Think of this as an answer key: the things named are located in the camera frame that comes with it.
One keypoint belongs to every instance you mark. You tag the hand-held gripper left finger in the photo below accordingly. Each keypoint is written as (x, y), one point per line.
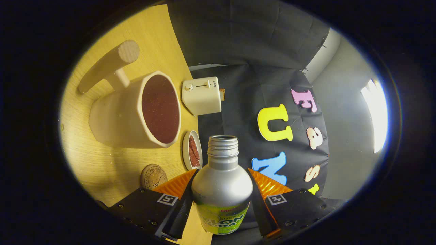
(180, 219)

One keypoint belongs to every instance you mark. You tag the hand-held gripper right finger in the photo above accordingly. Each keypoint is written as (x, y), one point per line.
(264, 217)

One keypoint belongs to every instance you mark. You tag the round cork coaster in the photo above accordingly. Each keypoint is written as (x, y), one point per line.
(153, 177)

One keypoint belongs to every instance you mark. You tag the silver bottle with green label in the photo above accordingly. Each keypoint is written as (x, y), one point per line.
(221, 187)

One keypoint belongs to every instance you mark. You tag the red-brown meat slice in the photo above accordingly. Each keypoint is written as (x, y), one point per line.
(193, 144)
(195, 161)

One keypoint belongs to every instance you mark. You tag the small white plate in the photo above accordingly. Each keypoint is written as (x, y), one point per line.
(185, 149)

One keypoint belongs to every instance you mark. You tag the wooden table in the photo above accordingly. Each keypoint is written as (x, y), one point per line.
(102, 163)

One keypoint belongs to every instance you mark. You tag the cream white toaster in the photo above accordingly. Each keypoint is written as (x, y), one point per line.
(201, 98)

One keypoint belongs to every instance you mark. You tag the brown toast slice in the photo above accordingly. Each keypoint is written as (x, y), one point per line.
(222, 94)

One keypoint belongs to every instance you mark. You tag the black backdrop cloth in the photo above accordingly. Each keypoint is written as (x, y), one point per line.
(245, 34)

